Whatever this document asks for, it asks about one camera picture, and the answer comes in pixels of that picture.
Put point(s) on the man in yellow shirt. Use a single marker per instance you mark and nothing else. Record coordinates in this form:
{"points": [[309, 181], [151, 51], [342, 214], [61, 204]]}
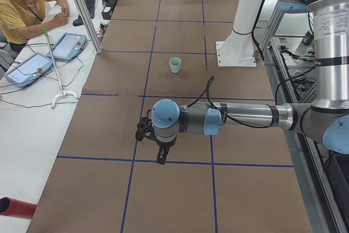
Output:
{"points": [[22, 20]]}

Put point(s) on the aluminium frame post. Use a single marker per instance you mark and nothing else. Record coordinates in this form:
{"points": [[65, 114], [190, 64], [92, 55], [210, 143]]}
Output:
{"points": [[87, 21]]}

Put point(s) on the green cup on table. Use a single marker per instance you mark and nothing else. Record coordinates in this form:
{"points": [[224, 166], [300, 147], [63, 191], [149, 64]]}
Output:
{"points": [[175, 64]]}

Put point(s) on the white reacher grabber stick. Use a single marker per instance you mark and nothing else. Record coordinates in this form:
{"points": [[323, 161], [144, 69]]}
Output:
{"points": [[63, 92]]}

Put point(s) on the black keyboard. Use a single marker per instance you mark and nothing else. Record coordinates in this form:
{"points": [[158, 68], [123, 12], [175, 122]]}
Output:
{"points": [[90, 4]]}

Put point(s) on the black computer mouse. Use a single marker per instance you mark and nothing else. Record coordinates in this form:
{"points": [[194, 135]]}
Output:
{"points": [[77, 22]]}

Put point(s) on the far teach pendant tablet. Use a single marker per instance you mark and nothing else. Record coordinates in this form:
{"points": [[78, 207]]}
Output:
{"points": [[68, 46]]}

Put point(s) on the black box device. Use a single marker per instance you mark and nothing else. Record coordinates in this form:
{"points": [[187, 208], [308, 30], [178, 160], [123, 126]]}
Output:
{"points": [[107, 13]]}

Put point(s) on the white camera post with base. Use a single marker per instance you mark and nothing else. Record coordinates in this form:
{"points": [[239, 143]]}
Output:
{"points": [[238, 50]]}

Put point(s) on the near teach pendant tablet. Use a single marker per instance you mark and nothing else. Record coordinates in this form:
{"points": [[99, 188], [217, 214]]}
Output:
{"points": [[28, 71]]}

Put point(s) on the teach pendant tablet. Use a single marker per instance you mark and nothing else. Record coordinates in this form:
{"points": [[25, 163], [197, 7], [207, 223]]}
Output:
{"points": [[28, 71], [68, 46]]}

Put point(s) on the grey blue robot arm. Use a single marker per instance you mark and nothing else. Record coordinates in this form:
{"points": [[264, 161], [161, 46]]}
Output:
{"points": [[325, 120]]}

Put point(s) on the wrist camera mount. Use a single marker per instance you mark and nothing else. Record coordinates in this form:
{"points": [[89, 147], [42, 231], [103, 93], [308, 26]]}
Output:
{"points": [[145, 128]]}

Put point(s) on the red cylinder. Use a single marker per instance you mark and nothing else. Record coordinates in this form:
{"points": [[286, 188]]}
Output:
{"points": [[16, 208]]}

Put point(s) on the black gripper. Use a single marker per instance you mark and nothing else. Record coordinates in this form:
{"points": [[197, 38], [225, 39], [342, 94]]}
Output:
{"points": [[165, 146]]}

